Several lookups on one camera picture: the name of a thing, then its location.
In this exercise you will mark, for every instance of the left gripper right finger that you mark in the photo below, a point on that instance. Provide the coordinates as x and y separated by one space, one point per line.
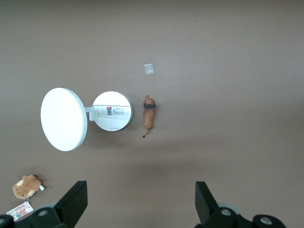
209 209

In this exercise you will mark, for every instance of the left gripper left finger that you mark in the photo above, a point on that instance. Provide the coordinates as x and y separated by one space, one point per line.
70 206

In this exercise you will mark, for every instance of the brown lion figurine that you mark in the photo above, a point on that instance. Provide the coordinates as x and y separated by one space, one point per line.
149 114

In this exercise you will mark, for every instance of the printed card tag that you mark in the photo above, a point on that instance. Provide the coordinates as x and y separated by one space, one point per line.
20 210

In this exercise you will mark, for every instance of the white round desk lamp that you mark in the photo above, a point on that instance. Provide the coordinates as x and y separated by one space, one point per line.
61 118

